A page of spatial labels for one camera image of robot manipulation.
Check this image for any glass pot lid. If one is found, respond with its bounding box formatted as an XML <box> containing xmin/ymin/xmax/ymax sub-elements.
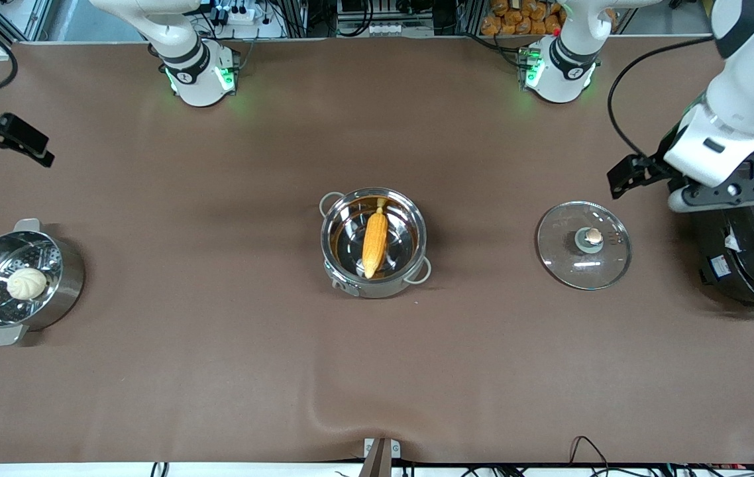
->
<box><xmin>536</xmin><ymin>201</ymin><xmax>633</xmax><ymax>292</ymax></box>

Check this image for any yellow corn cob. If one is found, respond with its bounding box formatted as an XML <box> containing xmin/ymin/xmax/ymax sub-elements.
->
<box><xmin>362</xmin><ymin>207</ymin><xmax>389</xmax><ymax>279</ymax></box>

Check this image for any stainless steel cooking pot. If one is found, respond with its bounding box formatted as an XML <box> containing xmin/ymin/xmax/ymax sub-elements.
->
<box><xmin>319</xmin><ymin>187</ymin><xmax>431</xmax><ymax>299</ymax></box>

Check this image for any black rice cooker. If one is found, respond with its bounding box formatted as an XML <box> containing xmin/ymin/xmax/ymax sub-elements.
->
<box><xmin>695</xmin><ymin>142</ymin><xmax>754</xmax><ymax>313</ymax></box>

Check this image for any white steamed bun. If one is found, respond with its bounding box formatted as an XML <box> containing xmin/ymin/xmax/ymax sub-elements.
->
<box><xmin>6</xmin><ymin>268</ymin><xmax>48</xmax><ymax>301</ymax></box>

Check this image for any bag of orange snacks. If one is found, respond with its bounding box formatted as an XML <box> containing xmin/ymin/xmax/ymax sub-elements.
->
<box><xmin>480</xmin><ymin>0</ymin><xmax>565</xmax><ymax>36</ymax></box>

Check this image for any white power strip with plugs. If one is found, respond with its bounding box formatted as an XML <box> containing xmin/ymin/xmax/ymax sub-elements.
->
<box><xmin>218</xmin><ymin>2</ymin><xmax>286</xmax><ymax>39</ymax></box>

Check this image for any brown table mat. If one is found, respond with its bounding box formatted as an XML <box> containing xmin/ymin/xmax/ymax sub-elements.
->
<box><xmin>0</xmin><ymin>36</ymin><xmax>754</xmax><ymax>464</ymax></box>

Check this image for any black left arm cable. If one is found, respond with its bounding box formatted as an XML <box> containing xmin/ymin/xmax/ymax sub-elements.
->
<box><xmin>607</xmin><ymin>34</ymin><xmax>717</xmax><ymax>160</ymax></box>

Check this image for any black looped floor cable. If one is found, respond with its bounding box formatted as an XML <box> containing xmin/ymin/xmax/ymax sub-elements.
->
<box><xmin>569</xmin><ymin>435</ymin><xmax>611</xmax><ymax>472</ymax></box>

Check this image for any metal table edge bracket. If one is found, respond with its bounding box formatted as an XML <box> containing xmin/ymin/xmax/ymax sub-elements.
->
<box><xmin>358</xmin><ymin>437</ymin><xmax>402</xmax><ymax>477</ymax></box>

